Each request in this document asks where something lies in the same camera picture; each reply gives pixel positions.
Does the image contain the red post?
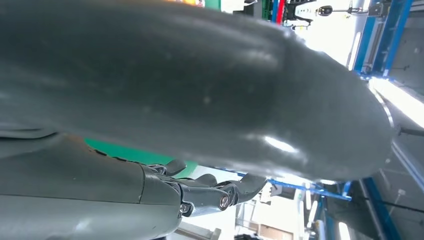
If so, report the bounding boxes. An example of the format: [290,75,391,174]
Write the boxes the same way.
[276,0,286,24]

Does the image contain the blue metal rack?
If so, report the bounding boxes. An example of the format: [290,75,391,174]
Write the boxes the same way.
[205,0,424,240]

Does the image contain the green table mat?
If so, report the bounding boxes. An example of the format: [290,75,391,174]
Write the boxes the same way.
[84,138,198,180]

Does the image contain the white humanoid robot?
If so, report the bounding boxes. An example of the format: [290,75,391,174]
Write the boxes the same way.
[284,0,334,31]

